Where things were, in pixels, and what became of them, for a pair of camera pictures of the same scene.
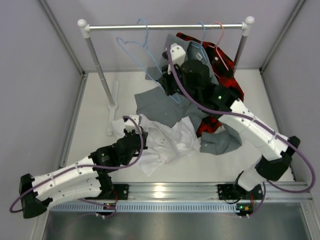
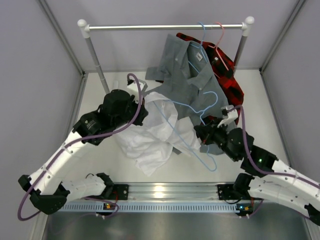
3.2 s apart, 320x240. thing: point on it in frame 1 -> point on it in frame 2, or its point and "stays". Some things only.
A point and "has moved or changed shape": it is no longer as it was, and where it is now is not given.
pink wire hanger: x=216 y=48 stays
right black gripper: x=166 y=79 -> x=205 y=133
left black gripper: x=138 y=134 -> x=143 y=113
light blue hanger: x=151 y=55 -> x=197 y=110
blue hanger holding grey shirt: x=201 y=45 stays
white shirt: x=165 y=142 has moved or changed shape
